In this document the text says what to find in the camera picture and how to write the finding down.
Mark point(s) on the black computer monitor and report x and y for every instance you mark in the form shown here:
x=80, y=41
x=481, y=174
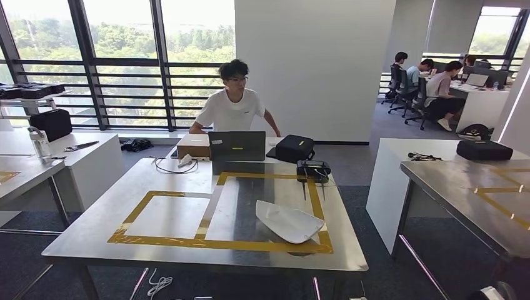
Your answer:
x=497, y=76

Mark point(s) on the clear plastic bottle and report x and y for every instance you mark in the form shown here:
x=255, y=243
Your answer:
x=40, y=145

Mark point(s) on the white curved plastic part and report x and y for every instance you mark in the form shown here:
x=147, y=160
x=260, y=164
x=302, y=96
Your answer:
x=288, y=223

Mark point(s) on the small black pouch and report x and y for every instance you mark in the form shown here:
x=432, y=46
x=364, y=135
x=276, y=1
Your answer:
x=136, y=145

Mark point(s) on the cardboard box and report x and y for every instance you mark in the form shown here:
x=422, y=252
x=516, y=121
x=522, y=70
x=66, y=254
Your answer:
x=194, y=147

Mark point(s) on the black carrying case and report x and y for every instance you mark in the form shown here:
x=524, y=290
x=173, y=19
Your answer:
x=484, y=151
x=294, y=149

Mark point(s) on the black office chair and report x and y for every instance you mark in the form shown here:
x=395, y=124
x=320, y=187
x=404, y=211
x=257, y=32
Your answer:
x=420, y=103
x=393, y=82
x=403, y=95

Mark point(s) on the black window railing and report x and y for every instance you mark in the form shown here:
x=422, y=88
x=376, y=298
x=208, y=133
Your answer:
x=124, y=62

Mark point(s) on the stack of black trays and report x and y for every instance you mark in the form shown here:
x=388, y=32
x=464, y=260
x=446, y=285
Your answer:
x=31, y=91

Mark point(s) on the black handheld controller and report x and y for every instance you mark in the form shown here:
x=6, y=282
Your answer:
x=312, y=170

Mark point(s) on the steel table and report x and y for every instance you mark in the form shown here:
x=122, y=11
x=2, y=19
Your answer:
x=447, y=186

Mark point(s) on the silver laptop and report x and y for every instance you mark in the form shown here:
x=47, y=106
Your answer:
x=477, y=80

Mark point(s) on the white-topped steel-legged table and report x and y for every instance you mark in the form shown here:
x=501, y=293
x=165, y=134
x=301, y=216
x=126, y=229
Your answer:
x=25, y=178

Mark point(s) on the white metal rack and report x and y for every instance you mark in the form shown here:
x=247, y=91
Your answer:
x=31, y=105

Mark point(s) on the white table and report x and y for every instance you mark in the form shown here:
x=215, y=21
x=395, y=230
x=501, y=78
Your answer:
x=91, y=170
x=385, y=194

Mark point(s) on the black bag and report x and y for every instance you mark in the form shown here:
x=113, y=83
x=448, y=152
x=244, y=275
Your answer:
x=51, y=124

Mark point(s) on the yellow tape frame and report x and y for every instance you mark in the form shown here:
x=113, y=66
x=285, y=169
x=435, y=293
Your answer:
x=136, y=209
x=497, y=207
x=314, y=203

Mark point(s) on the grey laptop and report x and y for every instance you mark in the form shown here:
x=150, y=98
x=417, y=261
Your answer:
x=238, y=147

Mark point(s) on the flat black tool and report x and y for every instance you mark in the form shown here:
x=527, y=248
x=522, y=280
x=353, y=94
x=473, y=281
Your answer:
x=80, y=146

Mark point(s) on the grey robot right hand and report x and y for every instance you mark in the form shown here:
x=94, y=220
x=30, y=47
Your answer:
x=508, y=292

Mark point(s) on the steel workbench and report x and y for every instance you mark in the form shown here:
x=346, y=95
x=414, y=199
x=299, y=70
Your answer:
x=165, y=182

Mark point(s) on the black and white backpack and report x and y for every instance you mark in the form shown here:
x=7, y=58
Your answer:
x=476, y=132

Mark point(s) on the small black clip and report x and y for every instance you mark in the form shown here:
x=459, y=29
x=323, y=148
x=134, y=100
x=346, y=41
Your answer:
x=58, y=157

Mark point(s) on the person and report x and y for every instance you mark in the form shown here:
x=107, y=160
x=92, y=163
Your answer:
x=398, y=62
x=416, y=74
x=232, y=112
x=470, y=61
x=443, y=95

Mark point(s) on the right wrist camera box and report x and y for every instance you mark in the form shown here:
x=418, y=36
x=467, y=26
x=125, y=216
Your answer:
x=486, y=294

